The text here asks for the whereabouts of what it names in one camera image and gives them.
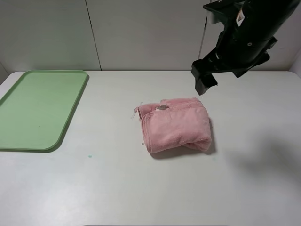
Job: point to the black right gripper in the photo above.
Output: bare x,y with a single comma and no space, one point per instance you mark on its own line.
236,57

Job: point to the pink fluffy towel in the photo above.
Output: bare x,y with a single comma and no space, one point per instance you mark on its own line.
172,123

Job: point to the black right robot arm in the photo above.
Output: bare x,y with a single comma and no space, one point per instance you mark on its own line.
249,28

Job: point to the green plastic tray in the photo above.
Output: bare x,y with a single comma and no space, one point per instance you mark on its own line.
36,111

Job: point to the pink lint strip long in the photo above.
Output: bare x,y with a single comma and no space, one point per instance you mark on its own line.
136,110

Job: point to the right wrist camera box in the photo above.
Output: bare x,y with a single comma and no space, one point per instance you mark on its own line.
219,11

